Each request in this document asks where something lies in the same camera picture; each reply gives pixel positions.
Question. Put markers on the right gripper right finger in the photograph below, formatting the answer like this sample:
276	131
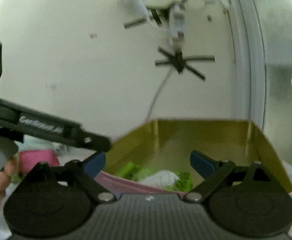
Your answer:
245	200

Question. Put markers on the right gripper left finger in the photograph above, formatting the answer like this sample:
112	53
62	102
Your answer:
54	202

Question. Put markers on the pink packet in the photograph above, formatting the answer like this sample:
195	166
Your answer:
28	159

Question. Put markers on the bright green packet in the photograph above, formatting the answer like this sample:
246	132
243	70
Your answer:
162	179

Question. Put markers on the pink macaron biscuit tin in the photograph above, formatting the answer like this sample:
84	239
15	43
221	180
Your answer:
166	144

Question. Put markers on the lower black tape cross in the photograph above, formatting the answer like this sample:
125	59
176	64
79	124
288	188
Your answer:
180	62

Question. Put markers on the black tape cross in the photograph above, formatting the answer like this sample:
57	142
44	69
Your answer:
180	62
156	14

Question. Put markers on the white plug adapter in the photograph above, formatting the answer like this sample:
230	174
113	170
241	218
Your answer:
133	1

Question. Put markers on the upper black tape cross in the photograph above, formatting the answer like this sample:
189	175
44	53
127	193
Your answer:
156	14

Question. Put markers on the white power strip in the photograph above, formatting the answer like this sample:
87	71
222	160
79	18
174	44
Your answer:
177	21

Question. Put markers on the window frame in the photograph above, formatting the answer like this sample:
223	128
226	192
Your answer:
262	40

